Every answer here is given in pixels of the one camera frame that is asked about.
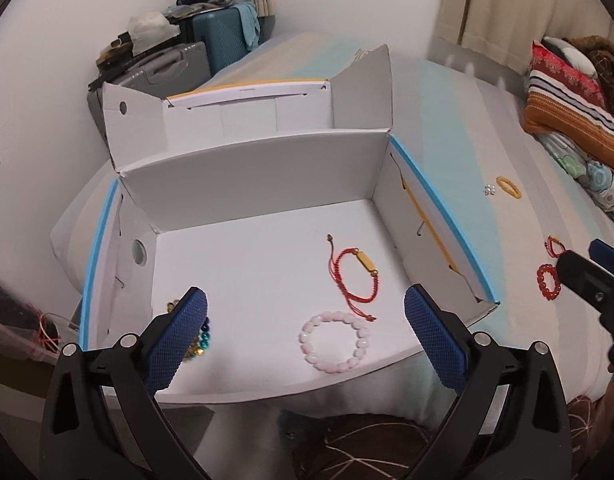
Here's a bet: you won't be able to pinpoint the yellow bead bracelet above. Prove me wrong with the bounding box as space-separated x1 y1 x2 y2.
495 174 524 201

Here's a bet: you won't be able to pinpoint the white pearl earrings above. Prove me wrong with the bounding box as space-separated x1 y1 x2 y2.
484 184 497 196

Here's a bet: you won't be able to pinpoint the pink bead bracelet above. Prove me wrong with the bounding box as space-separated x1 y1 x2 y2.
298 311 372 374

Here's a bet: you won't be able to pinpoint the floral folded quilt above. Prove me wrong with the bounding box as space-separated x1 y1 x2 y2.
535 132 614 222

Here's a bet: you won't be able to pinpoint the striped orange pillow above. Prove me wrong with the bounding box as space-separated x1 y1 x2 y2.
522 41 614 170

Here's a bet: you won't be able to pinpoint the striped bed sheet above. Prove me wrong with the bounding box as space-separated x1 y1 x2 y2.
52 32 614 424

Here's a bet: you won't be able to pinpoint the brown blanket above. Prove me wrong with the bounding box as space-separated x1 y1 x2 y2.
566 35 614 115

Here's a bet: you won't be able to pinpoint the beige curtain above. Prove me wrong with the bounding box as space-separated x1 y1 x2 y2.
435 0 614 75

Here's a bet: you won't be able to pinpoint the white cardboard box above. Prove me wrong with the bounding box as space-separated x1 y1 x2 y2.
79 40 499 404

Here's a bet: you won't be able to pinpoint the grey suitcase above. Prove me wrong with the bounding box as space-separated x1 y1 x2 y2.
86 41 211 140

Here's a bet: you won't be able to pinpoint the teal suitcase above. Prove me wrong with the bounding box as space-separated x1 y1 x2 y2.
185 4 252 75

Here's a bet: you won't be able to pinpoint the light blue cloth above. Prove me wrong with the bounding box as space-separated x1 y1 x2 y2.
234 1 261 51

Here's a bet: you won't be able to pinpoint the red bead bracelet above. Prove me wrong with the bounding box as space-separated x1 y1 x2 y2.
536 262 566 304

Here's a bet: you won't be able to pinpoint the red string bracelet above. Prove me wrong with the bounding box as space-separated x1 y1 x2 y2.
544 234 568 259

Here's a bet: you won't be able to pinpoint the multicolour bead bracelet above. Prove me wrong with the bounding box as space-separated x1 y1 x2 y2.
164 298 214 362

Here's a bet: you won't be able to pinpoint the red cord gold tube bracelet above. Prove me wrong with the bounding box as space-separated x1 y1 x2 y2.
325 232 381 321

